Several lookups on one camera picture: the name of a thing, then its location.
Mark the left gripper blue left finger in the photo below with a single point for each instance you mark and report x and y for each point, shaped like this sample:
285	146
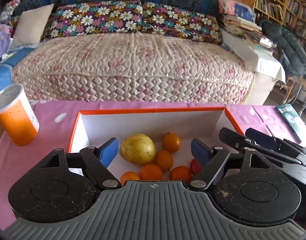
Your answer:
96	161

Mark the wooden bookshelf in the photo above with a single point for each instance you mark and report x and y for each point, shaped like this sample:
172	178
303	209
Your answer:
290	14

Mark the purple patterned bag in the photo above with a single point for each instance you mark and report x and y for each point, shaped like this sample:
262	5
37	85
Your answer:
6	32

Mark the orange plastic cup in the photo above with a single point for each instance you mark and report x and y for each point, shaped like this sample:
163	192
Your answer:
17	117

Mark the reddish orange mandarin by box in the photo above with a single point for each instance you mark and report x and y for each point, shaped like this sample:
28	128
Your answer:
151	172

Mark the yellow pear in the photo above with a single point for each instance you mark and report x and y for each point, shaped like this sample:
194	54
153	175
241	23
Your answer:
138	149

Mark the left floral daisy pillow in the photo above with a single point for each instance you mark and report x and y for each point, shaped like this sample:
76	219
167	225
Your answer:
95	18

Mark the floral daisy pillow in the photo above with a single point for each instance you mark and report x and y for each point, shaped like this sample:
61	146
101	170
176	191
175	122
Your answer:
161	19
95	18

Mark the reddish mandarin at right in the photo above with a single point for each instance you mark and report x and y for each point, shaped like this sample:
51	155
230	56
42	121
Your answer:
180	173

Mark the pink flowered tablecloth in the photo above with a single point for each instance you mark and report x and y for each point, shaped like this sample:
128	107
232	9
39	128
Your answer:
56	119

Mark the red cherry tomato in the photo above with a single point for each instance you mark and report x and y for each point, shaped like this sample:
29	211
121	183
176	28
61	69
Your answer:
195	167

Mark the white cloth covered side table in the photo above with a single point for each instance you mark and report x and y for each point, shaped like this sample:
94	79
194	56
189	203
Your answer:
266	69

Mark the dark green puffer jacket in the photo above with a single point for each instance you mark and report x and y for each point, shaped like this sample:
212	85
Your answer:
292	55

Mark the beige small pillow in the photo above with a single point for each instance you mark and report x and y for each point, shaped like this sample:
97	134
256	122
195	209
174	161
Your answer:
31	25

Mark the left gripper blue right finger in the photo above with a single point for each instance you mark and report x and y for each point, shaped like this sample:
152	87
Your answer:
212	162

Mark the stack of books and papers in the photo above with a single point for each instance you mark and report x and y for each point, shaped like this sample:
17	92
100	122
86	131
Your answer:
237	19

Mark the teal paperback book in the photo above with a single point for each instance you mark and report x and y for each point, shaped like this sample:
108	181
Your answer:
293	120

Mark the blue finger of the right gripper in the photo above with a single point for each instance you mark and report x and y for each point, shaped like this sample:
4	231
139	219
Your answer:
238	142
284	146

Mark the orange cardboard box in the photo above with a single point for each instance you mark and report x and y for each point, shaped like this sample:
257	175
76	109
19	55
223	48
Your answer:
95	127

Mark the right floral daisy pillow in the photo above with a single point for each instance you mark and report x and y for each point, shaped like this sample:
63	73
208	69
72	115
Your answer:
161	19

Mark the quilted pink floral mattress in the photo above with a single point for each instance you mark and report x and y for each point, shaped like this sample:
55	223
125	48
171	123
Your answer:
133	67

